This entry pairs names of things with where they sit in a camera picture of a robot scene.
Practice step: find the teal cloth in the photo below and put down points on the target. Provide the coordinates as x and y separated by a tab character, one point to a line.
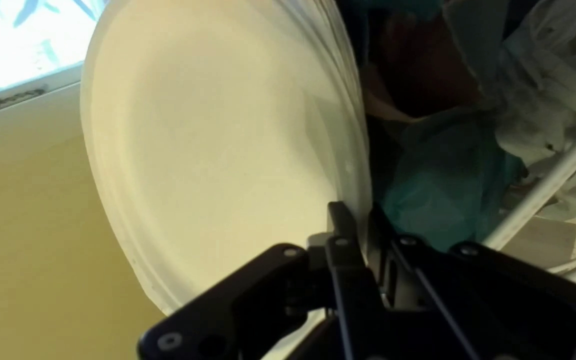
440	180

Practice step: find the white round plate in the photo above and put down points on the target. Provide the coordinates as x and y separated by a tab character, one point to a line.
221	147

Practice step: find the window showing tree branches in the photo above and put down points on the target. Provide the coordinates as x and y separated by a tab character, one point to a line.
20	40

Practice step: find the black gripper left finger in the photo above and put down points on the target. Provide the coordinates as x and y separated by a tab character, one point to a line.
260	292

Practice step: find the brown object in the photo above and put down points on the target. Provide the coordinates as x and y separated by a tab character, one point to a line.
421	66

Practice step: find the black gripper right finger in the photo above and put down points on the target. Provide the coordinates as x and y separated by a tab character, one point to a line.
501	313

